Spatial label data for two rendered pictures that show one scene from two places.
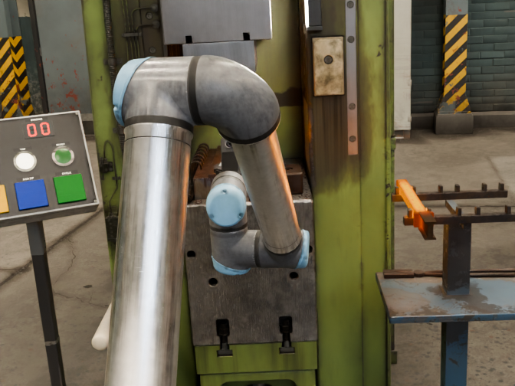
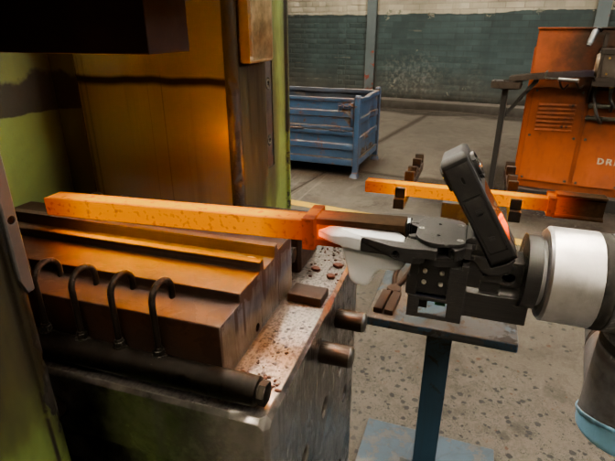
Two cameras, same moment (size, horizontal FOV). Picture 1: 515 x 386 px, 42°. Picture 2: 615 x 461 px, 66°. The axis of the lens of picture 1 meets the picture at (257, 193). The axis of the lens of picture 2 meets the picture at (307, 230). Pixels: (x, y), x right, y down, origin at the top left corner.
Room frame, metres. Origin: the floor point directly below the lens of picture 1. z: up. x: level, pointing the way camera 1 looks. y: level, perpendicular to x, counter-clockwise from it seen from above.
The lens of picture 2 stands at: (1.74, 0.52, 1.23)
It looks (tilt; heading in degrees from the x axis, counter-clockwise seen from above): 23 degrees down; 286
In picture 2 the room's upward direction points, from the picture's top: straight up
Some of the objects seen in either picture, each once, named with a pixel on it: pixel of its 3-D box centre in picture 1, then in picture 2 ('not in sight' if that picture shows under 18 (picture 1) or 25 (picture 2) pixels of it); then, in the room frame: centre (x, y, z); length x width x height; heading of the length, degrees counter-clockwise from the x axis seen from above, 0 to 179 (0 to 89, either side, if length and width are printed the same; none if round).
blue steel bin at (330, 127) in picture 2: not in sight; (311, 126); (3.02, -4.02, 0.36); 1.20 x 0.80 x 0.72; 174
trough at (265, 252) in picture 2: not in sight; (113, 235); (2.13, 0.06, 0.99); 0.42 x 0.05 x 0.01; 179
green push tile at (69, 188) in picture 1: (70, 188); not in sight; (1.78, 0.51, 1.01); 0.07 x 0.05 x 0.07; 114
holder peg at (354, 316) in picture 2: not in sight; (350, 320); (1.84, -0.02, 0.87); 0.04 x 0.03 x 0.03; 179
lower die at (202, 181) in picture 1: (231, 167); (105, 269); (2.13, 0.08, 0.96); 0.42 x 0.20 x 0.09; 179
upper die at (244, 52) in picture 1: (223, 53); not in sight; (2.13, 0.08, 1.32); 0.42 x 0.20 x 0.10; 179
